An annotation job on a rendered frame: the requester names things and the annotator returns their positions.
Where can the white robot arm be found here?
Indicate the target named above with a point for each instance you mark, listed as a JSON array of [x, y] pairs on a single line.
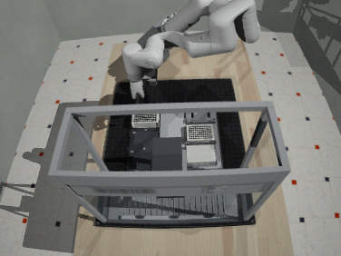
[[221, 37]]

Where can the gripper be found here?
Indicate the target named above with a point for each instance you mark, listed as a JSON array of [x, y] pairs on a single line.
[[138, 89]]

